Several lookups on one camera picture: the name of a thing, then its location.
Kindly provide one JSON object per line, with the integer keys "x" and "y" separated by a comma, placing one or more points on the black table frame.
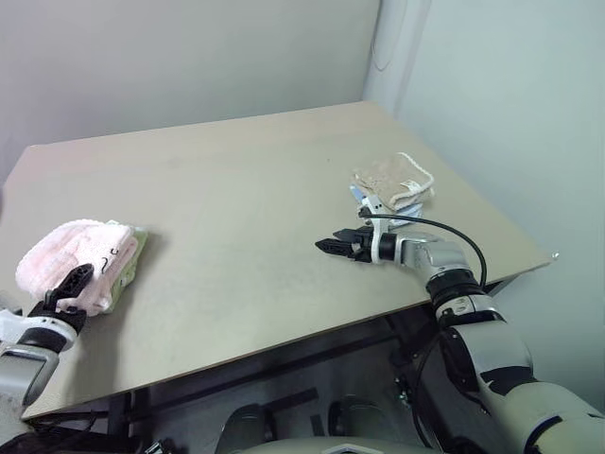
{"x": 283, "y": 364}

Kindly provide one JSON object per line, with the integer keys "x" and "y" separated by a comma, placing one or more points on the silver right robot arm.
{"x": 491, "y": 350}

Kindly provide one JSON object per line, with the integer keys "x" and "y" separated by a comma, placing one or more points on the silver robot torso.
{"x": 321, "y": 447}

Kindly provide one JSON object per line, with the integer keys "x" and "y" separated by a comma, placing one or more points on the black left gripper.
{"x": 54, "y": 307}

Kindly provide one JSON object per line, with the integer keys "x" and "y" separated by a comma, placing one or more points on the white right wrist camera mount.
{"x": 375, "y": 203}

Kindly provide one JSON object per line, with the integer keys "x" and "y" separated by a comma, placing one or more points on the green folded towel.
{"x": 142, "y": 246}

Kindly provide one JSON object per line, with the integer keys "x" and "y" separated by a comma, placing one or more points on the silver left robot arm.
{"x": 28, "y": 359}

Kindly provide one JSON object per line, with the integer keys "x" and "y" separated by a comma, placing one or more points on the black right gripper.
{"x": 365, "y": 248}

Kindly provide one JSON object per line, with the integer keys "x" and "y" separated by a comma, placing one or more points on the pink towel with white trim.
{"x": 66, "y": 250}

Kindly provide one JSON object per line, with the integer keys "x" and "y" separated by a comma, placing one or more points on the beige cloth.
{"x": 392, "y": 177}

